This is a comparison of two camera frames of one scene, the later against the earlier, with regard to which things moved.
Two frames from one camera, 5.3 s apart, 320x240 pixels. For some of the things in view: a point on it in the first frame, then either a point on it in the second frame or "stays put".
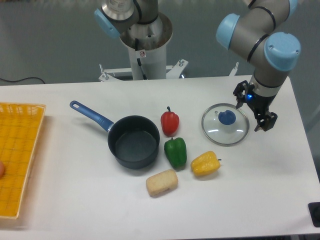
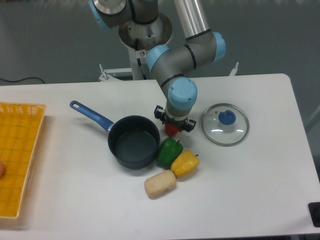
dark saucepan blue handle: [133, 141] stays put
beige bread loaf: [161, 183] stays put
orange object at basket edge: [2, 169] stays put
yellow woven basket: [20, 126] stays put
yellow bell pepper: [205, 164] -> [185, 163]
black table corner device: [314, 209] stays put
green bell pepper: [175, 150] -> [168, 150]
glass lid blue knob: [224, 125] stays put
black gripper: [260, 104] -> [161, 115]
